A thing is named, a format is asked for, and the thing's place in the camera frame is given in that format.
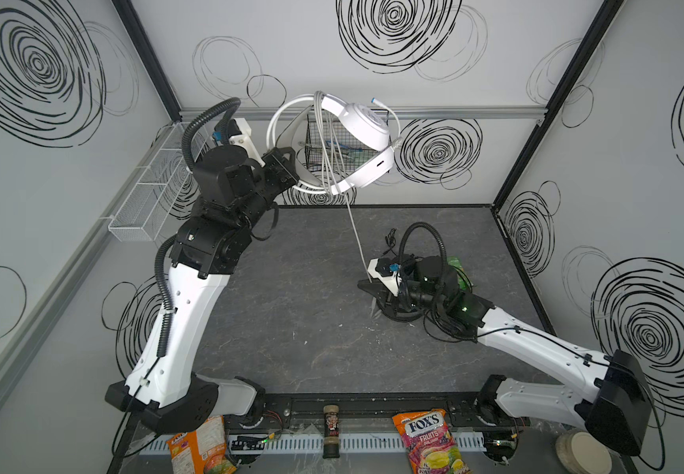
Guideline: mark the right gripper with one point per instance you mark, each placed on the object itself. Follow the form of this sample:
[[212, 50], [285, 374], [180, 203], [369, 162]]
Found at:
[[388, 293]]

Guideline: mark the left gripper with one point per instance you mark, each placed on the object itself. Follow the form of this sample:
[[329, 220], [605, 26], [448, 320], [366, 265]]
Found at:
[[283, 167]]

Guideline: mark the black headphones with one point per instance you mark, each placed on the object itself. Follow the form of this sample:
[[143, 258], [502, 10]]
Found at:
[[397, 312]]

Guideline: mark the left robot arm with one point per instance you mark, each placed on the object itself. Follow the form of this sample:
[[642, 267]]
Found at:
[[191, 270]]

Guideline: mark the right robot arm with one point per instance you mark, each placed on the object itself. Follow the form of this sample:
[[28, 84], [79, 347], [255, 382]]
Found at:
[[607, 396]]

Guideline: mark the green snack packet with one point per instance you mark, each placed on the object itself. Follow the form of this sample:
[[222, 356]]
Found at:
[[464, 281]]

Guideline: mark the Fox's fruits candy bag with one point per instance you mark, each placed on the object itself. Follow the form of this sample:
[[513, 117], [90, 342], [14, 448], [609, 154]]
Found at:
[[429, 443]]

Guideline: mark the small dark spice bottle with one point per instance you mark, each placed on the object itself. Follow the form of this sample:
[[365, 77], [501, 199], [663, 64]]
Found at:
[[331, 440]]

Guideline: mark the orange snack bag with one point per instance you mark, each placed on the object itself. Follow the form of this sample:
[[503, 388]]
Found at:
[[201, 451]]

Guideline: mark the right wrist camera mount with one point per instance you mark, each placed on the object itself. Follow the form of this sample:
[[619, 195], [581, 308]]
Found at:
[[387, 272]]

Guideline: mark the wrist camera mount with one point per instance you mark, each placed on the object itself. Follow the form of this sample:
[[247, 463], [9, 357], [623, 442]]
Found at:
[[387, 272], [237, 132]]

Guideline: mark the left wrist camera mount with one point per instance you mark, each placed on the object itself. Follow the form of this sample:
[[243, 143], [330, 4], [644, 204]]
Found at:
[[237, 132]]

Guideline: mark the black wire basket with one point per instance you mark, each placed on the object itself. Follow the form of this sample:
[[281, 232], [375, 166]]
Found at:
[[354, 139]]

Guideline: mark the items in wire basket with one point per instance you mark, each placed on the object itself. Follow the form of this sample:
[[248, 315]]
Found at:
[[347, 158]]

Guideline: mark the white slotted cable duct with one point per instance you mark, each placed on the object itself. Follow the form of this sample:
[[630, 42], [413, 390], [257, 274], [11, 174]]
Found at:
[[349, 444]]

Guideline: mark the clear acrylic wall shelf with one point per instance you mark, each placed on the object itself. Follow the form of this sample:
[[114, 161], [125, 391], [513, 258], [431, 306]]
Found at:
[[164, 192]]

